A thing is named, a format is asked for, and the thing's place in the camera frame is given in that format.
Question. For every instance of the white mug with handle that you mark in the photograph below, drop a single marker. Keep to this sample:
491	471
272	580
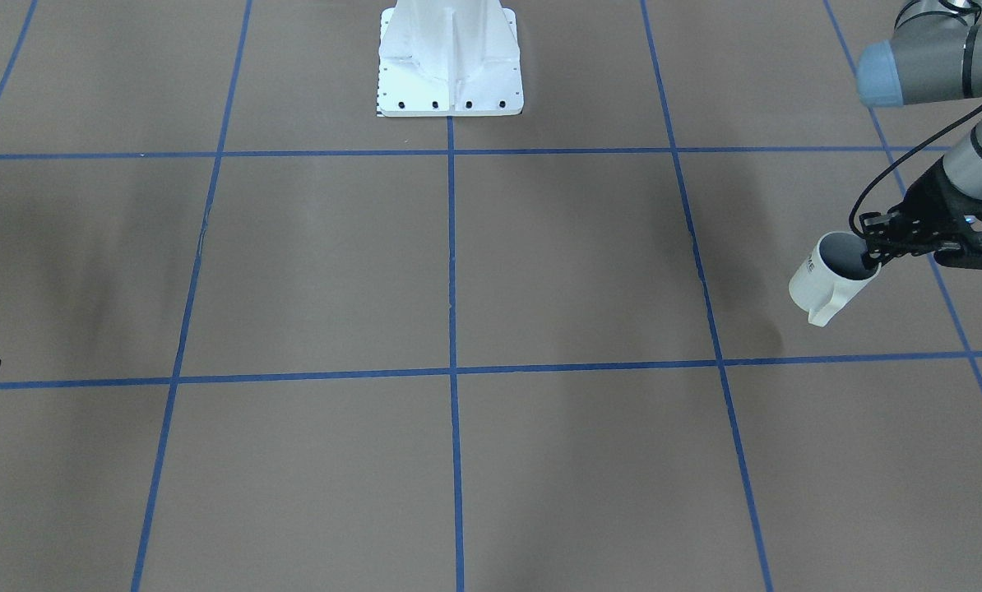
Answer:
831	275

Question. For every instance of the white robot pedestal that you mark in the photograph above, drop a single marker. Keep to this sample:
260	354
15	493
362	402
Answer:
449	59

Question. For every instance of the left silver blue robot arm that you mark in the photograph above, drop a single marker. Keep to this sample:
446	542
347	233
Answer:
933	55

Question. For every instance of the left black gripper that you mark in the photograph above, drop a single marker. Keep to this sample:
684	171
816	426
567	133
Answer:
932	200

